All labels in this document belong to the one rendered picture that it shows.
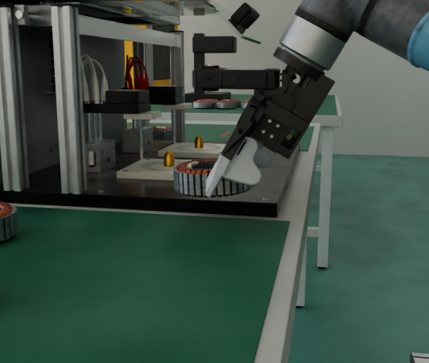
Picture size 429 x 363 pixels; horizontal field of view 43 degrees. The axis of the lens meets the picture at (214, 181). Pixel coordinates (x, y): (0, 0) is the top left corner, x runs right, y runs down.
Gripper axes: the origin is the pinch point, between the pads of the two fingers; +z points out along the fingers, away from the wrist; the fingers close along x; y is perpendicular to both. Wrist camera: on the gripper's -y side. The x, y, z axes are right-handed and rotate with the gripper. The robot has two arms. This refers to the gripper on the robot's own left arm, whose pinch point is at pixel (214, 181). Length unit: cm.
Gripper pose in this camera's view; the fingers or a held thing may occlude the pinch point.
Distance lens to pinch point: 76.2
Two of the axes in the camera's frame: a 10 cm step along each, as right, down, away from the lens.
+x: 2.1, -2.1, 9.6
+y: 8.6, 5.1, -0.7
